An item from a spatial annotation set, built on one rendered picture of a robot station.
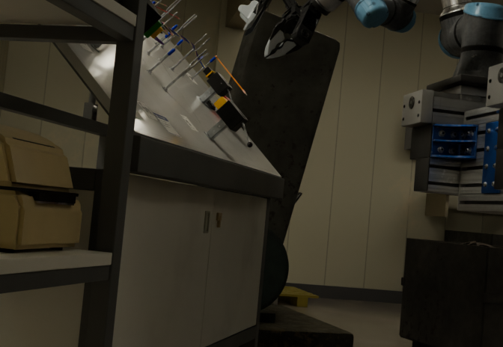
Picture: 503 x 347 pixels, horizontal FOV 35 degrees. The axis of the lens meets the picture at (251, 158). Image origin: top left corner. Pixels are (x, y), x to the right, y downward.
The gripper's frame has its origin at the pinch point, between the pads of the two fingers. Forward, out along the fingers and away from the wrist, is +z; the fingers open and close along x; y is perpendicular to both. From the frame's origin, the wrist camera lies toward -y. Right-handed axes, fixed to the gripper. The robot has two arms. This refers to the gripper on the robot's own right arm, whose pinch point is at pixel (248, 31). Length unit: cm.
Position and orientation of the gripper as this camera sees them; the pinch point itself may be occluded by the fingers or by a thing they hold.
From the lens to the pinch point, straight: 235.3
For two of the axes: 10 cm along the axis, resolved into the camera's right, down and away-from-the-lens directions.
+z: -5.0, 8.6, 0.1
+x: -0.4, -0.2, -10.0
